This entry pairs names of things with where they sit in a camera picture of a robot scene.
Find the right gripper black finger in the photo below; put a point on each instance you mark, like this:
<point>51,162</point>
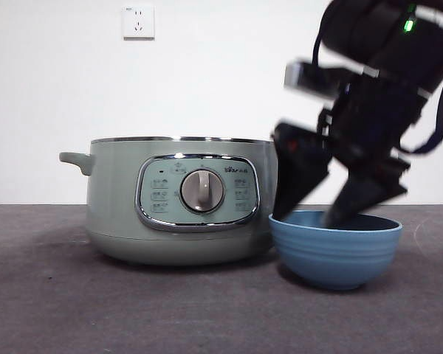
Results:
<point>299,173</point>
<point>362,195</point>

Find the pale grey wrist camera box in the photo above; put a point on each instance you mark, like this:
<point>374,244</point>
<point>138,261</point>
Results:
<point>310,79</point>

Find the blue ribbed bowl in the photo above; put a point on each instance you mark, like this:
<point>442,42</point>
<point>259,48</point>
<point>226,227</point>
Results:
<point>336,254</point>

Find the white wall socket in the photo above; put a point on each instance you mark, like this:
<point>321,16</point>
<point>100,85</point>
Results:
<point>139,23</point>

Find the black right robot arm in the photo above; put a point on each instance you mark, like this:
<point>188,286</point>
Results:
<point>387,92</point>

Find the pale green electric steamer pot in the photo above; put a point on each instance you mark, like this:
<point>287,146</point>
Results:
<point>114,206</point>

